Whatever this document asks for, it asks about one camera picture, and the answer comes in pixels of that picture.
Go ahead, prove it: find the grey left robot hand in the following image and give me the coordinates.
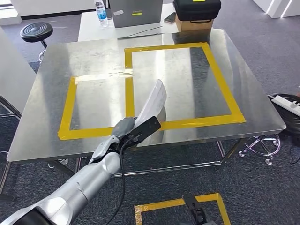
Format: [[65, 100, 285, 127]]
[[112, 116, 141, 139]]

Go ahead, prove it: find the white plastic panel part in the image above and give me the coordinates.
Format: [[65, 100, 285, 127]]
[[134, 79, 167, 128]]

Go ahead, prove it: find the steel workbench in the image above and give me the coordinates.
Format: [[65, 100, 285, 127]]
[[0, 28, 287, 195]]

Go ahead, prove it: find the yellow floor tape rectangle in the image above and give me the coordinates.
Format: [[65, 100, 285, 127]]
[[133, 192, 231, 225]]

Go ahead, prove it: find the grey laptop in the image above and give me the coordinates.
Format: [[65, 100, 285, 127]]
[[108, 0, 164, 29]]

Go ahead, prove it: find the clear water bottle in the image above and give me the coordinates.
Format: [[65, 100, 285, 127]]
[[94, 0, 109, 28]]

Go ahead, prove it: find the black phone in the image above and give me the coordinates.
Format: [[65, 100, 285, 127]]
[[164, 12, 176, 24]]

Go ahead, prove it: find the black round stool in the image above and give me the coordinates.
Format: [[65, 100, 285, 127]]
[[238, 92, 300, 166], [20, 22, 54, 63]]

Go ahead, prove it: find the black carry case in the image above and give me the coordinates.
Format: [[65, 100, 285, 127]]
[[173, 0, 222, 23]]

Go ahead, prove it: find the white desk with steel legs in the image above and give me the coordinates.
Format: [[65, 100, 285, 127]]
[[0, 26, 37, 120]]

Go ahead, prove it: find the white display plinth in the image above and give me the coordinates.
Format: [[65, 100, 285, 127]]
[[0, 0, 23, 26], [252, 0, 300, 19]]

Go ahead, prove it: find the white power strip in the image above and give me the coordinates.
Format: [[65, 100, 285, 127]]
[[271, 94, 300, 117]]

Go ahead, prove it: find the yellow tape frame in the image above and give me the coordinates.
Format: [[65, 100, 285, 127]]
[[57, 42, 246, 141]]

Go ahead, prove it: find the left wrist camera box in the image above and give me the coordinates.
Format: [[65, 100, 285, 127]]
[[121, 116, 162, 147]]

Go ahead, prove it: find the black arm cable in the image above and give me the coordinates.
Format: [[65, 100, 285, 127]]
[[104, 136, 133, 225]]

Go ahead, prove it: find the white floor cable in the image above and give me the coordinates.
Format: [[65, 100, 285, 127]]
[[47, 158, 69, 170]]

